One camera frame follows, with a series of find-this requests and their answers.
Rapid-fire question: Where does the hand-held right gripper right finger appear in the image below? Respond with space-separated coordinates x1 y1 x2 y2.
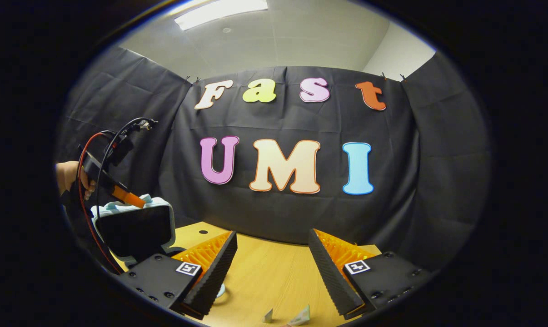
308 228 433 320

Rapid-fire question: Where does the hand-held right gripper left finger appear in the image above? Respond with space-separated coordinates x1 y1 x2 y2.
117 230 238 321

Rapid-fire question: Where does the white and green tube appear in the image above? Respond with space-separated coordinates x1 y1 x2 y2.
287 304 311 327

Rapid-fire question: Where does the red cable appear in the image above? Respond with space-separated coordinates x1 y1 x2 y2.
76 132 122 275

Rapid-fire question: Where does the ceiling light panel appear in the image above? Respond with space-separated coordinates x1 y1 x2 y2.
174 0 269 31

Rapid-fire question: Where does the black backdrop cloth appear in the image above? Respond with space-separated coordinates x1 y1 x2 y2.
54 45 492 273

